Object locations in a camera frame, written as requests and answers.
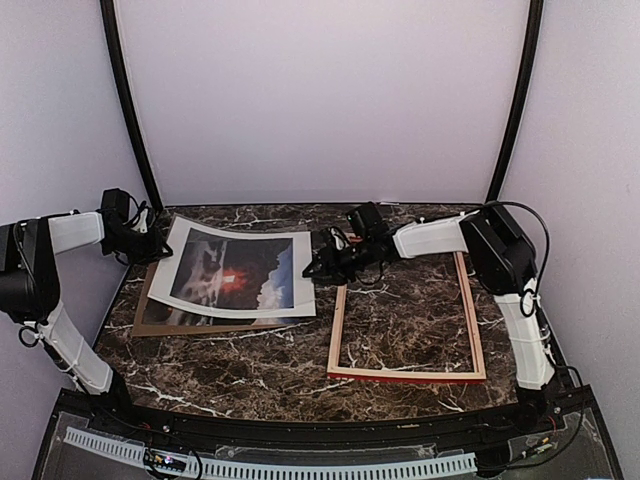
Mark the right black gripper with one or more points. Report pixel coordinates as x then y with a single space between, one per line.
330 266

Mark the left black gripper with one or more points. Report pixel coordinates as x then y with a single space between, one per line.
154 252

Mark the white photo mat board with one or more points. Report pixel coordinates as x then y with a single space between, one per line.
208 275

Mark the red wooden picture frame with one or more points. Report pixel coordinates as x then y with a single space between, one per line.
476 376

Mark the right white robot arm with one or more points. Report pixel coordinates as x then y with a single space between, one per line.
503 259

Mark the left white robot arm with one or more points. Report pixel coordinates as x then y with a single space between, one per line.
31 293

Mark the landscape photo print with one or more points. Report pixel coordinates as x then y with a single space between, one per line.
156 313

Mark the brown cardboard backing board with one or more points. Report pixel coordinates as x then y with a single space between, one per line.
140 329

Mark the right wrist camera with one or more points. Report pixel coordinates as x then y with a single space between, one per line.
366 221

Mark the left black corner post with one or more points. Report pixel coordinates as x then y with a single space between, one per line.
119 72

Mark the black corner post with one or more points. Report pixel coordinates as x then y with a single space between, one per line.
532 31
119 72

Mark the white slotted cable duct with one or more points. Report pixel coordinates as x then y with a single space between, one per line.
187 466

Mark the black front rail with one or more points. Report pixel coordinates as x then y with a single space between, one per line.
482 428

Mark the right black corner post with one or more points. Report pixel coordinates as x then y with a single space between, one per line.
532 31

